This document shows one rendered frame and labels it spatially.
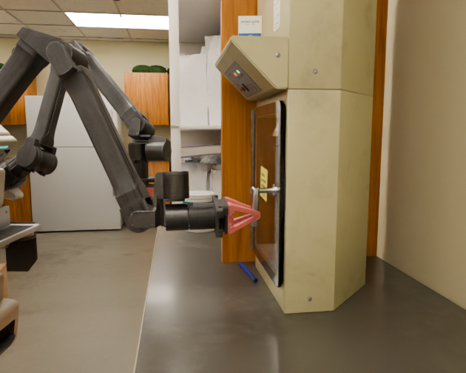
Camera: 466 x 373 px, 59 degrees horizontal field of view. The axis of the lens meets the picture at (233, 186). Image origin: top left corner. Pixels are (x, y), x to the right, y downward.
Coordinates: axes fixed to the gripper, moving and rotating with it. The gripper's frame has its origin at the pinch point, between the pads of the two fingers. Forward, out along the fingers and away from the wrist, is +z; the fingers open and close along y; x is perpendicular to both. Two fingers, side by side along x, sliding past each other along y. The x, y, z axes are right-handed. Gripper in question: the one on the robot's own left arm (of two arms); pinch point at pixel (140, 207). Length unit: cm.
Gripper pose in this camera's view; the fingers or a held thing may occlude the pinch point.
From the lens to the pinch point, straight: 130.4
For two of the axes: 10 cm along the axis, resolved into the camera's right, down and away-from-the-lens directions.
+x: -1.5, -1.2, 9.8
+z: 0.1, 9.9, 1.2
